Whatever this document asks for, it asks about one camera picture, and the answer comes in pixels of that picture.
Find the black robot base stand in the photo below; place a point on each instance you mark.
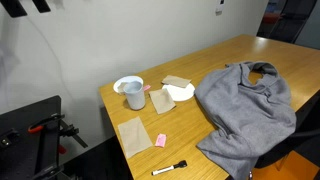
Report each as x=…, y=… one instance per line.
x=25, y=156

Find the orange handled black clamp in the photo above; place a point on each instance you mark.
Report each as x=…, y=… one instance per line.
x=56, y=123

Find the brown napkin on left plate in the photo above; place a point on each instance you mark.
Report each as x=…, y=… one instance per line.
x=121, y=87

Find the black and white marker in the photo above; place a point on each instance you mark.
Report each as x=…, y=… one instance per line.
x=181, y=164

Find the light grey plastic cup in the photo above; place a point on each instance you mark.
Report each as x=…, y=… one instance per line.
x=135, y=95

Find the large brown napkin front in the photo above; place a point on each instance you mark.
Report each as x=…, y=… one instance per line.
x=134, y=137

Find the brown napkin on plate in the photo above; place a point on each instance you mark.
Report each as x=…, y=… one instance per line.
x=121, y=87
x=176, y=81

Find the black chair under sweatshirt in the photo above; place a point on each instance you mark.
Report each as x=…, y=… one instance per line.
x=285, y=147

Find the white wall switch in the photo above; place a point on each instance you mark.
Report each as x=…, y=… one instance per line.
x=219, y=6

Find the white plate behind cup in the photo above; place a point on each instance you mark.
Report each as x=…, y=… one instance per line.
x=126, y=79

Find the pink eraser near table edge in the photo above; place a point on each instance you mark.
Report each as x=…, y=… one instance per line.
x=161, y=140

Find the brown napkin beside cup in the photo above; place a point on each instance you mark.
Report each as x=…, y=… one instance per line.
x=162, y=100

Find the pink eraser behind cup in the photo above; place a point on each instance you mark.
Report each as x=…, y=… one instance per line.
x=147, y=87

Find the grey hooded sweatshirt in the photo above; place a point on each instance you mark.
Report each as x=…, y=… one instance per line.
x=250, y=103

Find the brown napkin on right plate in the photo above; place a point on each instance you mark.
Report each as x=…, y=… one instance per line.
x=176, y=81

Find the white plate right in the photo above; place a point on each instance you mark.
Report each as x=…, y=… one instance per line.
x=179, y=94

